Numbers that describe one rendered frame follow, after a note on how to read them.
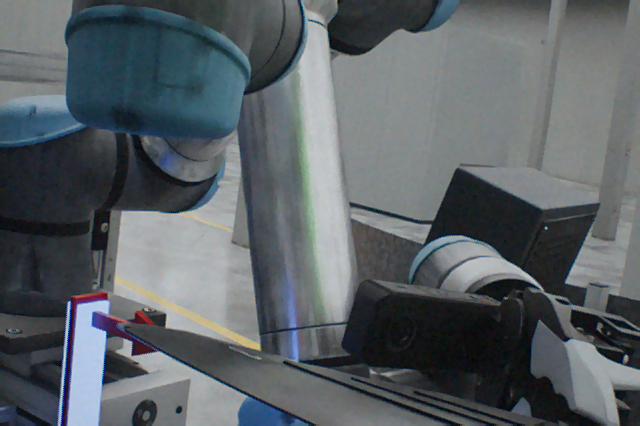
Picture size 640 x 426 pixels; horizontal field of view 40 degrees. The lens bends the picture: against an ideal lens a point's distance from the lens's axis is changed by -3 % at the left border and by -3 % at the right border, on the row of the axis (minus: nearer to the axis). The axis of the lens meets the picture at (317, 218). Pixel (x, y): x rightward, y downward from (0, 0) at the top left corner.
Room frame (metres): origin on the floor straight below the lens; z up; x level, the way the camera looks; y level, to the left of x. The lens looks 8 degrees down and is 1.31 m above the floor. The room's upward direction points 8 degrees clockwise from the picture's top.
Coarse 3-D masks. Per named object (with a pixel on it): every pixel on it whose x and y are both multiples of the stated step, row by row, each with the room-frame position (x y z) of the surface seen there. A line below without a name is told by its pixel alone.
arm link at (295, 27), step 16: (288, 0) 0.47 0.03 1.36; (288, 16) 0.46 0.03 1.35; (304, 16) 0.51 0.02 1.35; (288, 32) 0.47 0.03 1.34; (304, 32) 0.51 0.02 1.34; (288, 48) 0.48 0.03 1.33; (304, 48) 0.53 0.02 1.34; (272, 64) 0.47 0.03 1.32; (288, 64) 0.51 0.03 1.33; (256, 80) 0.47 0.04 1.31; (272, 80) 0.51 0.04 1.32
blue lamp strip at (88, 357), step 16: (80, 304) 0.45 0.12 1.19; (96, 304) 0.45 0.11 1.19; (80, 320) 0.44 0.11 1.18; (80, 336) 0.44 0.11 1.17; (96, 336) 0.46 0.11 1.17; (80, 352) 0.45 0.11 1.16; (96, 352) 0.46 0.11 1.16; (80, 368) 0.45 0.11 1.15; (96, 368) 0.46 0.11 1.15; (80, 384) 0.45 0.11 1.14; (96, 384) 0.46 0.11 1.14; (80, 400) 0.45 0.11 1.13; (96, 400) 0.46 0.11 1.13; (80, 416) 0.45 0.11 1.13; (96, 416) 0.46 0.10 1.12
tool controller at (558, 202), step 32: (448, 192) 0.97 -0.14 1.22; (480, 192) 0.95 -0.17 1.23; (512, 192) 0.94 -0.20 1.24; (544, 192) 1.02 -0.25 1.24; (576, 192) 1.12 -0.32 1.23; (448, 224) 0.97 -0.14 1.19; (480, 224) 0.95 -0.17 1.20; (512, 224) 0.93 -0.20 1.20; (544, 224) 0.93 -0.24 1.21; (576, 224) 1.05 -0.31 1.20; (512, 256) 0.93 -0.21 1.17; (544, 256) 0.99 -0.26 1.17; (576, 256) 1.13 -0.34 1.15; (544, 288) 1.05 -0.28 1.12
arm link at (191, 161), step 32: (352, 0) 0.74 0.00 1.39; (384, 0) 0.75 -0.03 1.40; (416, 0) 0.77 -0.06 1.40; (448, 0) 0.79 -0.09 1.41; (352, 32) 0.80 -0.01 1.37; (384, 32) 0.81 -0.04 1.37; (416, 32) 0.83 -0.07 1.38; (128, 160) 0.98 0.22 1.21; (160, 160) 0.98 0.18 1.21; (192, 160) 0.99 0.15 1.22; (224, 160) 1.07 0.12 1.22; (128, 192) 0.99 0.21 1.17; (160, 192) 1.01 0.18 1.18; (192, 192) 1.04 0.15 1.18
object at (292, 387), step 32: (160, 352) 0.32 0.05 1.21; (192, 352) 0.33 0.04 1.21; (224, 352) 0.35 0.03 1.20; (256, 352) 0.39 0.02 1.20; (224, 384) 0.30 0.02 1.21; (256, 384) 0.31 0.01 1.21; (288, 384) 0.33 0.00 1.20; (320, 384) 0.35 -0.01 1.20; (352, 384) 0.36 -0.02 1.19; (384, 384) 0.38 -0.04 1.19; (320, 416) 0.30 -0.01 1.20; (352, 416) 0.31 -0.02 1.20; (384, 416) 0.32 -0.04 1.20; (416, 416) 0.33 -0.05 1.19; (448, 416) 0.34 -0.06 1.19; (480, 416) 0.35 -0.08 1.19; (512, 416) 0.36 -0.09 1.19
